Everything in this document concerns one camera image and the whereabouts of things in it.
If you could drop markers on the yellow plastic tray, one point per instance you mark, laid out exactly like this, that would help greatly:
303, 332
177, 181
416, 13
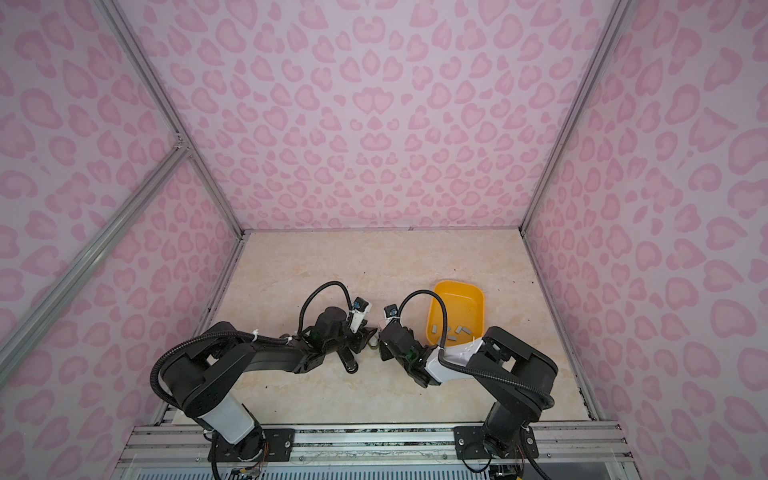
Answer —
465, 305

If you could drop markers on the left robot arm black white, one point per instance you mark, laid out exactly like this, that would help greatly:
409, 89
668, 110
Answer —
196, 376

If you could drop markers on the black stapler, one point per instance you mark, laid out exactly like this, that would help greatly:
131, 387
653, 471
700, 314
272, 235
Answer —
348, 360

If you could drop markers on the aluminium frame rail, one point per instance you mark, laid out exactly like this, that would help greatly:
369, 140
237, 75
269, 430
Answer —
111, 238
608, 39

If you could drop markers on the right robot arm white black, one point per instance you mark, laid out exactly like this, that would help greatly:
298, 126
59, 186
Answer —
519, 377

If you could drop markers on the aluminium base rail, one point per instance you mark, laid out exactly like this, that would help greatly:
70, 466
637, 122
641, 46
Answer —
557, 450

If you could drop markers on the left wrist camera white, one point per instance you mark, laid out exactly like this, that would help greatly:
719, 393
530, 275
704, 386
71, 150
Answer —
359, 310

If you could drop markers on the stapler metal magazine part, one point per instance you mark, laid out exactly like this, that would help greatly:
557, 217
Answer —
374, 342

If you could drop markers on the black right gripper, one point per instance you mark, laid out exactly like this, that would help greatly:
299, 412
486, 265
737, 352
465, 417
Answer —
383, 348

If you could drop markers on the aluminium frame rail left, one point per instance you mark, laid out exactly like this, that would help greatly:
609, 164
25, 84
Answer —
111, 238

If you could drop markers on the aluminium frame rail right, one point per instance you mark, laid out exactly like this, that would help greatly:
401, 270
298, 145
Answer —
608, 39

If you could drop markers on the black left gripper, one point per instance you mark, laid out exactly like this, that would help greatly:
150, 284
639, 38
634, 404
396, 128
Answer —
362, 337

